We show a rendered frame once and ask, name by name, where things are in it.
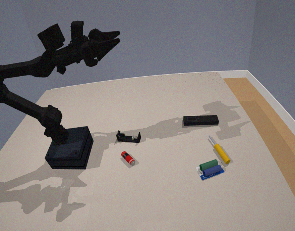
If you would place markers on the red cylindrical battery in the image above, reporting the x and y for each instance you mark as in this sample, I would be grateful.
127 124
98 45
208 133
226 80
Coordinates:
128 158

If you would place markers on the yellow screwdriver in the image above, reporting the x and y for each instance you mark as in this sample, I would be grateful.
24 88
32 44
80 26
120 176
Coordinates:
221 152

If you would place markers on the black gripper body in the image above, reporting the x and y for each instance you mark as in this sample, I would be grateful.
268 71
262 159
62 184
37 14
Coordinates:
85 51

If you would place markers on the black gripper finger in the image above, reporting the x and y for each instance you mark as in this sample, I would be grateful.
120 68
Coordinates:
103 47
107 35

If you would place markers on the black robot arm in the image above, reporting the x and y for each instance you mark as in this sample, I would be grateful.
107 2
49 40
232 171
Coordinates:
42 66

